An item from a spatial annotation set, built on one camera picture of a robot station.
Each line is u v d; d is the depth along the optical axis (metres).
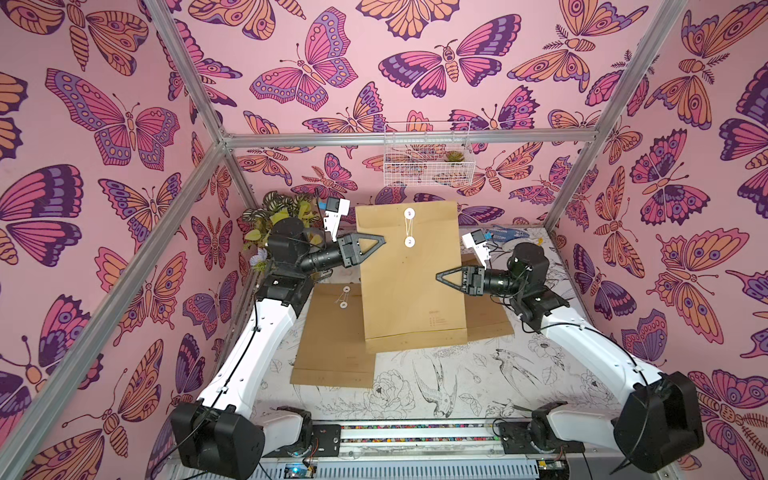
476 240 0.66
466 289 0.67
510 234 1.17
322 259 0.58
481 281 0.62
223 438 0.38
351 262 0.58
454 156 0.93
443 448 0.73
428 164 1.06
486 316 0.69
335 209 0.59
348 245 0.57
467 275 0.65
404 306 0.66
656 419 0.40
